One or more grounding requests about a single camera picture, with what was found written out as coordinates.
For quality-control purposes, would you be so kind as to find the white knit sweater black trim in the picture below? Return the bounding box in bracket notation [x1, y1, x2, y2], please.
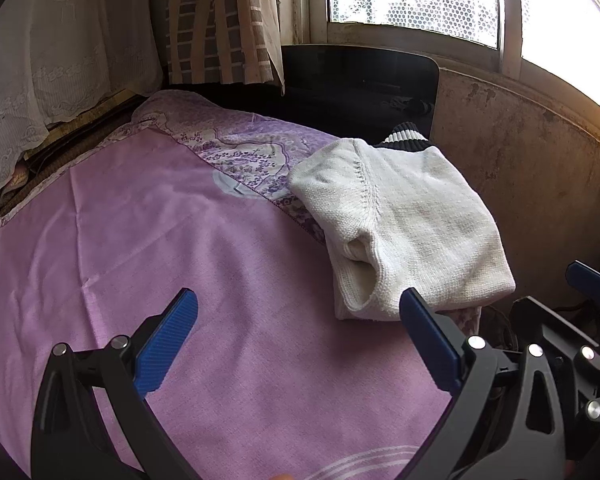
[287, 122, 517, 322]

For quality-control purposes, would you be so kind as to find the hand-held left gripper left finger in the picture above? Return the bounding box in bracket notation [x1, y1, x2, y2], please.
[30, 287, 201, 480]

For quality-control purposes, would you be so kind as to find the brick pattern curtain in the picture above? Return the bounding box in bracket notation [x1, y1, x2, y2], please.
[165, 0, 286, 95]

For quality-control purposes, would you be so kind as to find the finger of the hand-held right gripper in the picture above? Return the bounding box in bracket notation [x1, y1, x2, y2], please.
[565, 260, 600, 323]
[510, 296, 600, 441]

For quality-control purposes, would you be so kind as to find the black board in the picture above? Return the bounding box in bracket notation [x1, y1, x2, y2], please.
[280, 44, 441, 143]

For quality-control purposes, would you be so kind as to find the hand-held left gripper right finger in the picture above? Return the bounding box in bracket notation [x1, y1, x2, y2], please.
[399, 287, 567, 480]

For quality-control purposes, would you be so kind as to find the white lace cover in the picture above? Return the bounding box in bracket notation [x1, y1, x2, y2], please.
[0, 0, 165, 208]

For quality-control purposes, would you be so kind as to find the purple bed sheet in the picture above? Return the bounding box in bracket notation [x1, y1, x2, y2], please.
[0, 89, 481, 480]

